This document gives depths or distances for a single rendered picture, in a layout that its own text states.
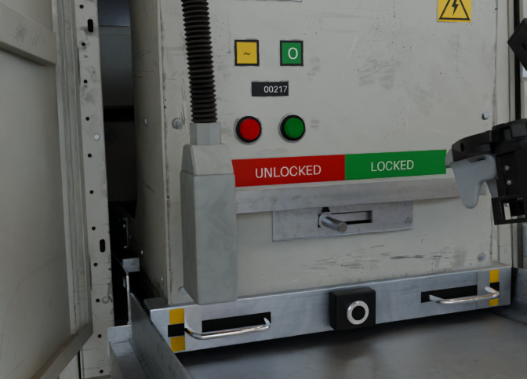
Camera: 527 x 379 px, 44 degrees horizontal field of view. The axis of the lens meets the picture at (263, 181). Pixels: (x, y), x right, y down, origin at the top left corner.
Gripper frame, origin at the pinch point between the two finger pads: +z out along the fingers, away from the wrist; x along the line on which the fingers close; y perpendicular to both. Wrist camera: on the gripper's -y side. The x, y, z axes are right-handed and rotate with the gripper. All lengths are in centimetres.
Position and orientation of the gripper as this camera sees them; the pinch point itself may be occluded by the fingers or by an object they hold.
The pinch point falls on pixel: (456, 155)
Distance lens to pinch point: 66.8
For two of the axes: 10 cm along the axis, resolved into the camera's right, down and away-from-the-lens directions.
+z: -3.2, 1.3, 9.4
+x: 9.4, -0.6, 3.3
